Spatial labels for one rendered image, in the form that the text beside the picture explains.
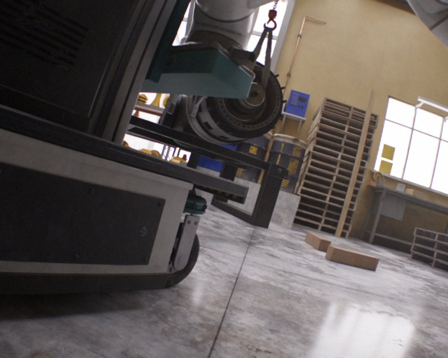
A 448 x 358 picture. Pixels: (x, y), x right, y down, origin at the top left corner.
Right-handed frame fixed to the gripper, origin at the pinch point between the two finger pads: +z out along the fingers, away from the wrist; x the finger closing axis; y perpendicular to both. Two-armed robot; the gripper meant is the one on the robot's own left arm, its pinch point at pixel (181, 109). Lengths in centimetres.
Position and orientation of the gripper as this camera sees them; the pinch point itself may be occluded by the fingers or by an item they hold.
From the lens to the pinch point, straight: 127.1
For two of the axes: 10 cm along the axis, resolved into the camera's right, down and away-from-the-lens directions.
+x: -7.8, -2.1, 5.9
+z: -2.9, 9.6, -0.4
